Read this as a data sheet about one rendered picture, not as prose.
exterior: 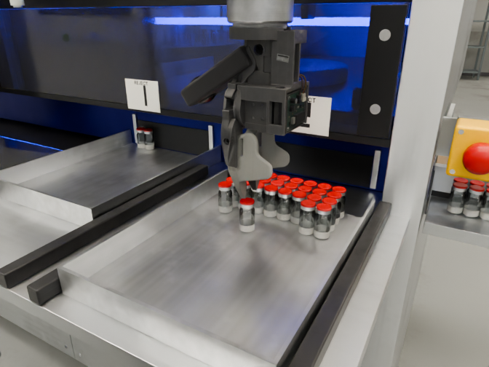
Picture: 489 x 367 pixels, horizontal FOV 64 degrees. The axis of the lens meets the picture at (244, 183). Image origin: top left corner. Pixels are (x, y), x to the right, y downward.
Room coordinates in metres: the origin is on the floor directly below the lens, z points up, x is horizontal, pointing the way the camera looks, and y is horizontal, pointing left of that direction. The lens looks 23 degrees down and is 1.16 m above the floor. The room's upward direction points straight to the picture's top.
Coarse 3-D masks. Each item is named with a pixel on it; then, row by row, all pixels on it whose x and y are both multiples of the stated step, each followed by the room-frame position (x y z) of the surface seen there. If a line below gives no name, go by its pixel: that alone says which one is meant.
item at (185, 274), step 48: (192, 192) 0.55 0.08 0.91; (144, 240) 0.46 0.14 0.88; (192, 240) 0.46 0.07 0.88; (240, 240) 0.46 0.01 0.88; (288, 240) 0.46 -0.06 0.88; (336, 240) 0.46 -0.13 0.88; (96, 288) 0.32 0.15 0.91; (144, 288) 0.36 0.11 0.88; (192, 288) 0.36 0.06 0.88; (240, 288) 0.36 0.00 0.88; (288, 288) 0.36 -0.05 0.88; (192, 336) 0.26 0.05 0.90; (240, 336) 0.28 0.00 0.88; (288, 336) 0.25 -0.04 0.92
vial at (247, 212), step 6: (240, 204) 0.49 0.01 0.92; (240, 210) 0.48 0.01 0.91; (246, 210) 0.48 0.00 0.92; (252, 210) 0.48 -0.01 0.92; (240, 216) 0.48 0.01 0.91; (246, 216) 0.48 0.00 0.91; (252, 216) 0.48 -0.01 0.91; (240, 222) 0.48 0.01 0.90; (246, 222) 0.48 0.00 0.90; (252, 222) 0.48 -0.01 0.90; (240, 228) 0.48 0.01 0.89; (246, 228) 0.48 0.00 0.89; (252, 228) 0.48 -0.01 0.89
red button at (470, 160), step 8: (472, 144) 0.48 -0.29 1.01; (480, 144) 0.47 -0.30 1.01; (488, 144) 0.47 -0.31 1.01; (464, 152) 0.48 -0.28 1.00; (472, 152) 0.47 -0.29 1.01; (480, 152) 0.46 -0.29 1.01; (488, 152) 0.46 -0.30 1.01; (464, 160) 0.47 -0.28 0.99; (472, 160) 0.46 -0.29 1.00; (480, 160) 0.46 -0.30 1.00; (488, 160) 0.46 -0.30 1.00; (472, 168) 0.46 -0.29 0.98; (480, 168) 0.46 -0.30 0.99; (488, 168) 0.46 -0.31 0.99
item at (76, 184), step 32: (32, 160) 0.69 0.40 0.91; (64, 160) 0.75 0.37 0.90; (96, 160) 0.78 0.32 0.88; (128, 160) 0.78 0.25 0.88; (160, 160) 0.78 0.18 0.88; (192, 160) 0.70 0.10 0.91; (0, 192) 0.60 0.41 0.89; (32, 192) 0.55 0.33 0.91; (64, 192) 0.62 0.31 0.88; (96, 192) 0.62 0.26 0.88; (128, 192) 0.55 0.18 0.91
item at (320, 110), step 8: (312, 96) 0.61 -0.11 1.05; (312, 104) 0.61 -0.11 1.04; (320, 104) 0.60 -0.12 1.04; (328, 104) 0.59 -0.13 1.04; (312, 112) 0.61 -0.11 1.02; (320, 112) 0.60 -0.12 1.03; (328, 112) 0.59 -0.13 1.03; (312, 120) 0.60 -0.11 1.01; (320, 120) 0.60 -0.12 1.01; (328, 120) 0.59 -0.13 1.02; (296, 128) 0.62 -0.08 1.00; (304, 128) 0.61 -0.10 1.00; (312, 128) 0.60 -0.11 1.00; (320, 128) 0.60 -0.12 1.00; (328, 128) 0.59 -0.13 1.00
